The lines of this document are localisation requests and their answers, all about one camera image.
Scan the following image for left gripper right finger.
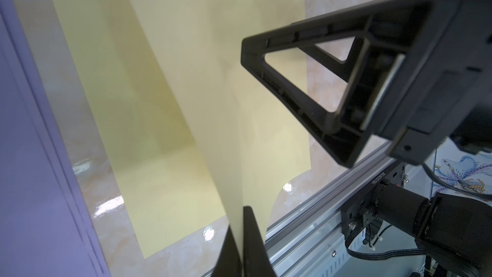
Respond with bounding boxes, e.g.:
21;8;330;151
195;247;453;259
243;206;277;277

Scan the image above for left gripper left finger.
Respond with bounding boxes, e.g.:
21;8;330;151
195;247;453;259
211;226;242;277

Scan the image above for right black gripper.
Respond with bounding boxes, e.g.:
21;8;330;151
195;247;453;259
241;0;491;168

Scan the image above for yellow paper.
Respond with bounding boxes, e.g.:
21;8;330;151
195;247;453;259
53;0;225;257
130;0;311;247

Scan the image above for purple paper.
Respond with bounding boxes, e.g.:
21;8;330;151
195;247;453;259
1;0;110;276

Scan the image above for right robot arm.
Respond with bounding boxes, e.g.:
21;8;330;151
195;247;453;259
240;0;491;276

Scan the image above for aluminium front rail frame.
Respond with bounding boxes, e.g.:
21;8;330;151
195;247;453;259
199;140;427;277

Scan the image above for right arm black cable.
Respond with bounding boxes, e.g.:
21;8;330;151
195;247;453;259
343;222;427;261

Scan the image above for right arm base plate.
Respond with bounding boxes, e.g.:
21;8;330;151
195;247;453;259
340;161;406;246

